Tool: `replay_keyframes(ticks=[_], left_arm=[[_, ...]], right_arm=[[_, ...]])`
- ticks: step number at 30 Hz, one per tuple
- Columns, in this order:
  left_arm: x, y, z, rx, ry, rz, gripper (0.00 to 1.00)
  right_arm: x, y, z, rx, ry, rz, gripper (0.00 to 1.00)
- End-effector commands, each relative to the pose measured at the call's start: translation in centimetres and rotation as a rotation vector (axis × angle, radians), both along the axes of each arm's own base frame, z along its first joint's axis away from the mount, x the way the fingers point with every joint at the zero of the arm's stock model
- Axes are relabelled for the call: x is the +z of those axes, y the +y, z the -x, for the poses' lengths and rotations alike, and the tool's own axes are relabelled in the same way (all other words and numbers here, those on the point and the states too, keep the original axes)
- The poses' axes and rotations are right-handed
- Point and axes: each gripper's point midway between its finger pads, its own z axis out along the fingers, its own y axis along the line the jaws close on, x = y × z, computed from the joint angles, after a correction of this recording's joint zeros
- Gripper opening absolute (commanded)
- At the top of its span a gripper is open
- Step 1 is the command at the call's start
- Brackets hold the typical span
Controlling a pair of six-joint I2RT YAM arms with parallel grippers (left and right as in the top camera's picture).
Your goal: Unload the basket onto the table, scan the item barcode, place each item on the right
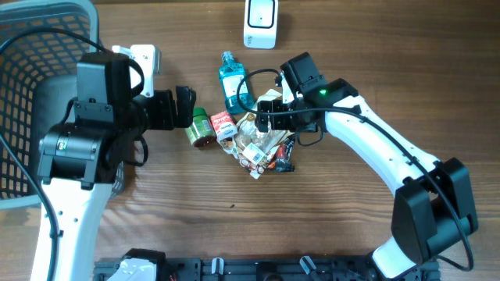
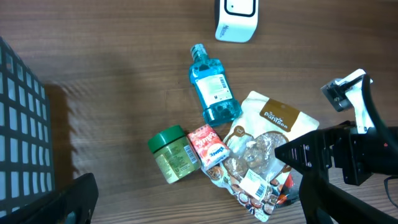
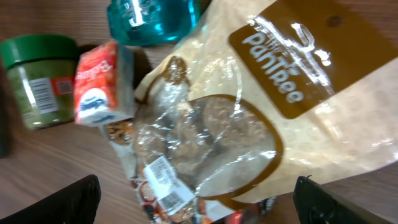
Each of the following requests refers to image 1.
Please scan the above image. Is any white brown snack pouch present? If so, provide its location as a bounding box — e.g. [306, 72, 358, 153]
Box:
[218, 112, 294, 180]

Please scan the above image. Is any red white small box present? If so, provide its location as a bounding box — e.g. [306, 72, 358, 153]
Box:
[210, 111, 238, 141]

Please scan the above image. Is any green lid spice jar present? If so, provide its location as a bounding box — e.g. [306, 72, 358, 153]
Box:
[185, 107, 216, 148]

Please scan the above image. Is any red black small packet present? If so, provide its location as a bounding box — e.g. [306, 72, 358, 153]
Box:
[266, 134, 295, 173]

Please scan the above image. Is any blue mouthwash bottle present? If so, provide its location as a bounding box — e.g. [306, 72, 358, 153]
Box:
[219, 51, 246, 115]

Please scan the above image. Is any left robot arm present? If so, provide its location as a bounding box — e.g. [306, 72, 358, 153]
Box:
[30, 52, 196, 280]

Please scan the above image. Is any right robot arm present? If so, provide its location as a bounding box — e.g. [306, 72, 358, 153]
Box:
[255, 52, 479, 280]

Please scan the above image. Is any white barcode scanner box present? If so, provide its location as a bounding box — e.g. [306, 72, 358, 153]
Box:
[243, 0, 279, 49]

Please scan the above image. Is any grey plastic mesh basket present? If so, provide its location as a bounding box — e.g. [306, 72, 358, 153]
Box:
[0, 0, 126, 211]

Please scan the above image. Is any left camera black cable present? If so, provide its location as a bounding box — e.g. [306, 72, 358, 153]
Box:
[0, 27, 114, 281]

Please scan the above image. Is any camera black cable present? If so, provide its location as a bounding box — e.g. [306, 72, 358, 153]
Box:
[0, 27, 114, 281]
[236, 68, 475, 272]

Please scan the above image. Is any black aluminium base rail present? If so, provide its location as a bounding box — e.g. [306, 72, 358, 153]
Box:
[92, 249, 442, 281]

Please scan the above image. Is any right camera black cable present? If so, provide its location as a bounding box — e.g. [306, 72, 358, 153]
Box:
[236, 68, 475, 272]

